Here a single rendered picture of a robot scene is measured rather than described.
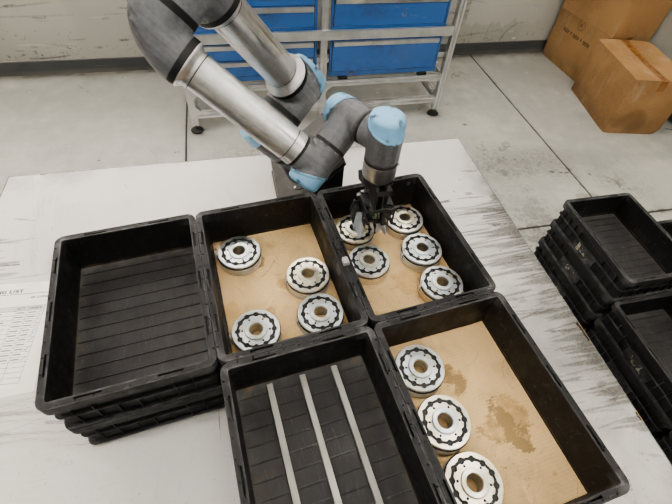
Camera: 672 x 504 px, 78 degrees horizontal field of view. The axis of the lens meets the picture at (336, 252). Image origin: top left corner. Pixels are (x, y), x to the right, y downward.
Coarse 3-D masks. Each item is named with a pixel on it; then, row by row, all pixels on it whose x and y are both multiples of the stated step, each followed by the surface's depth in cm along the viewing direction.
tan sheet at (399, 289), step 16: (384, 240) 110; (400, 240) 110; (400, 272) 103; (416, 272) 103; (368, 288) 100; (384, 288) 100; (400, 288) 100; (416, 288) 100; (384, 304) 97; (400, 304) 97; (416, 304) 97
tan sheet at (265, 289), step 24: (264, 240) 107; (288, 240) 108; (312, 240) 108; (216, 264) 101; (264, 264) 102; (288, 264) 103; (240, 288) 97; (264, 288) 98; (240, 312) 93; (288, 312) 94; (288, 336) 90
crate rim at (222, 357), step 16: (224, 208) 100; (240, 208) 100; (320, 208) 102; (208, 256) 90; (336, 256) 92; (208, 272) 89; (208, 288) 85; (352, 288) 87; (304, 336) 80; (320, 336) 80; (224, 352) 77; (240, 352) 77; (256, 352) 77
